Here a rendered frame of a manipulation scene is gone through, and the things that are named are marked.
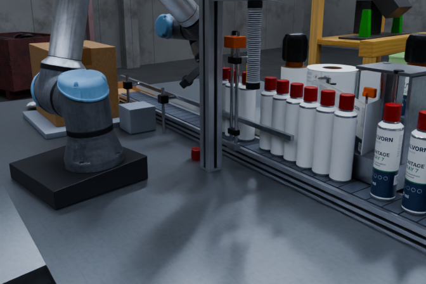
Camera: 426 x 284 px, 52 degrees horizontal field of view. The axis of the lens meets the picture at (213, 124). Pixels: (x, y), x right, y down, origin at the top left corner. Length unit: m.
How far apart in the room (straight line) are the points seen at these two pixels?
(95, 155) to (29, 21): 6.71
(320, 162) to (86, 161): 0.56
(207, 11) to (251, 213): 0.50
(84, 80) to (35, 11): 6.74
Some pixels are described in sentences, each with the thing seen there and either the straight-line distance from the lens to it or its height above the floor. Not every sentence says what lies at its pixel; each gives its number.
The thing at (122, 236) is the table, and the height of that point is 0.83.
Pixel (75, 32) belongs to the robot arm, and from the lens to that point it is 1.21.
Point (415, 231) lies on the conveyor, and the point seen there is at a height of 0.87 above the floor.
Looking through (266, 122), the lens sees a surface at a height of 0.97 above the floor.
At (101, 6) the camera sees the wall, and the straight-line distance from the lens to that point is 8.35.
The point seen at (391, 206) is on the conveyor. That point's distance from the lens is 0.99.
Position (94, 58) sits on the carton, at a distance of 1.64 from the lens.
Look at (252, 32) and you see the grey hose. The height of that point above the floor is 1.21.
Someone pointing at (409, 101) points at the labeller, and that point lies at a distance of 1.00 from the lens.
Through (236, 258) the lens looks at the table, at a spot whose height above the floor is 0.83.
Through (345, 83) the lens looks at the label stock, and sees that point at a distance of 1.44.
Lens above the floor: 1.29
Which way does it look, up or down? 16 degrees down
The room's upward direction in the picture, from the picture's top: straight up
